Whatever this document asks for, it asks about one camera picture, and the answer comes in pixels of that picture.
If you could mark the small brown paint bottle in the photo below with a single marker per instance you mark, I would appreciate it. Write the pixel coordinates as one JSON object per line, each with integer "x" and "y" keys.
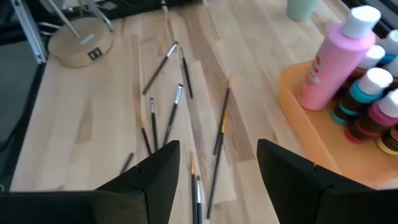
{"x": 373, "y": 57}

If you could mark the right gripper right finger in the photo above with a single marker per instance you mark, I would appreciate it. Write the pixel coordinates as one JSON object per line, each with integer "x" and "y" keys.
{"x": 311, "y": 199}

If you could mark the large pink paint bottle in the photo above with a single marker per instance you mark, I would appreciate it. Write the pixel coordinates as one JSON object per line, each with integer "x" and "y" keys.
{"x": 335, "y": 68}

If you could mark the thin dark paintbrush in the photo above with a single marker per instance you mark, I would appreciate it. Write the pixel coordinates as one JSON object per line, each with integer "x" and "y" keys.
{"x": 186, "y": 73}

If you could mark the dark paintbrush orange tip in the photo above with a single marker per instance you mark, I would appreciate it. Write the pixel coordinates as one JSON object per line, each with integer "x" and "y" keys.
{"x": 222, "y": 115}
{"x": 144, "y": 133}

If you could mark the pale green ribbed cup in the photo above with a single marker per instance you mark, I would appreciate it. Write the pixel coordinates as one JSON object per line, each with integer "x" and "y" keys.
{"x": 301, "y": 9}

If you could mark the silver aluminium bar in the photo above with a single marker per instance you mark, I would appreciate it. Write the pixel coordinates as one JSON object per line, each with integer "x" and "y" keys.
{"x": 29, "y": 34}

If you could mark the small magenta paint bottle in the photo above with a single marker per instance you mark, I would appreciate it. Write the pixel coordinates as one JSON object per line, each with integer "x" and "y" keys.
{"x": 379, "y": 116}

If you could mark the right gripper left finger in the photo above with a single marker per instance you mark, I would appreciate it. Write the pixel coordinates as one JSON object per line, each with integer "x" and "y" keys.
{"x": 124, "y": 205}

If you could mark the small teal paint bottle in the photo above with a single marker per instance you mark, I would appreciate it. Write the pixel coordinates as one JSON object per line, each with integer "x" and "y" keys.
{"x": 357, "y": 99}

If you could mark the dark paintbrush gold ferrule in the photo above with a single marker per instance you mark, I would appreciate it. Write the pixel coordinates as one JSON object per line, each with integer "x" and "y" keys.
{"x": 193, "y": 186}
{"x": 216, "y": 168}

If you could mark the black aluminium table frame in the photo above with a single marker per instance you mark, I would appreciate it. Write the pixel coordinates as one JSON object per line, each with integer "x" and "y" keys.
{"x": 140, "y": 6}

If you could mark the orange translucent plastic tray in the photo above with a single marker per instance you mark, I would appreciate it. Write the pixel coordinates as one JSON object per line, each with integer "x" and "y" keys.
{"x": 311, "y": 140}

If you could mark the small yellow paint bottle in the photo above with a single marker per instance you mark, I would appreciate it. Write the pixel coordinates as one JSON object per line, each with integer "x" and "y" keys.
{"x": 390, "y": 141}

